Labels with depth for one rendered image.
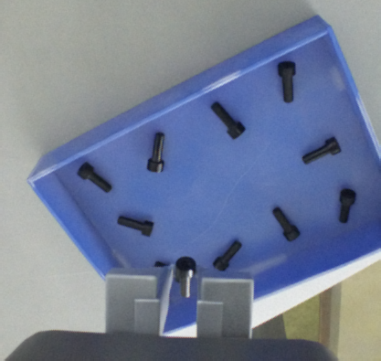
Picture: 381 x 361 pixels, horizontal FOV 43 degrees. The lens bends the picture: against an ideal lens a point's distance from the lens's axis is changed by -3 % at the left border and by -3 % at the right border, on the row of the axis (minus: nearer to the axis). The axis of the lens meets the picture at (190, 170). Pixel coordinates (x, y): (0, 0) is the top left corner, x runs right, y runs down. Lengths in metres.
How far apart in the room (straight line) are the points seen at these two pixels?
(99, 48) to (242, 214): 0.09
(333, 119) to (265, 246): 0.07
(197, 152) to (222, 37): 0.05
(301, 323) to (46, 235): 1.38
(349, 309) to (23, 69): 0.57
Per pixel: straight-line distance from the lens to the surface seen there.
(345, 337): 0.73
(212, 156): 0.21
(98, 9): 0.20
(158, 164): 0.21
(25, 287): 0.27
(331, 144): 0.21
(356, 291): 0.68
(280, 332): 0.67
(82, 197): 0.23
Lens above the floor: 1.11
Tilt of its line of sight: 62 degrees down
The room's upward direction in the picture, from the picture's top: 176 degrees counter-clockwise
